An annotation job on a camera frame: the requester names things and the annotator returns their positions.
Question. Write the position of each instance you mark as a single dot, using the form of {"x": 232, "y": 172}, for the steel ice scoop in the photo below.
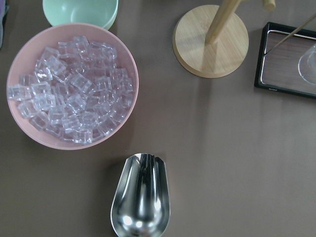
{"x": 141, "y": 204}

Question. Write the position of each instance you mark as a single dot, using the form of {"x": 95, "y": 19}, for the wooden cup tree stand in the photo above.
{"x": 211, "y": 41}

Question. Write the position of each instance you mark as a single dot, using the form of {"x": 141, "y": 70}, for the green bowl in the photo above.
{"x": 101, "y": 13}

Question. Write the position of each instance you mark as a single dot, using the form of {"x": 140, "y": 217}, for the black glass tray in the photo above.
{"x": 279, "y": 69}

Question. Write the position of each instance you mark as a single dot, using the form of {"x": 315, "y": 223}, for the upside-down wine glass upper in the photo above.
{"x": 307, "y": 65}

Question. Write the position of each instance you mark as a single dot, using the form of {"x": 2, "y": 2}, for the grey folded cloth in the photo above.
{"x": 3, "y": 11}

